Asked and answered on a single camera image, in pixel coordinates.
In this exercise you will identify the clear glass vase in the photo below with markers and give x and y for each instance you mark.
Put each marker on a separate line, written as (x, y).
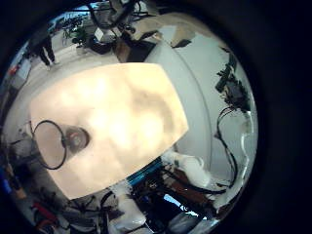
(74, 140)

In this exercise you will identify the person in dark clothes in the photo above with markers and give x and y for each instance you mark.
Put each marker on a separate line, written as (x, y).
(44, 48)

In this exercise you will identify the teal aluminium frame bar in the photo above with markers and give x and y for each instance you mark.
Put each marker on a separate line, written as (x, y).
(144, 170)

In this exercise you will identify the black device cluster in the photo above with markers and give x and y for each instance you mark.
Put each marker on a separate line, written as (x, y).
(232, 86)

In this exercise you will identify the dark wooden crate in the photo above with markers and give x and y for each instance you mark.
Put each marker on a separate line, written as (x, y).
(133, 48)

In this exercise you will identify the green potted plant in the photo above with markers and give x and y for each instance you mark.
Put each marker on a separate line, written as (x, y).
(79, 35)

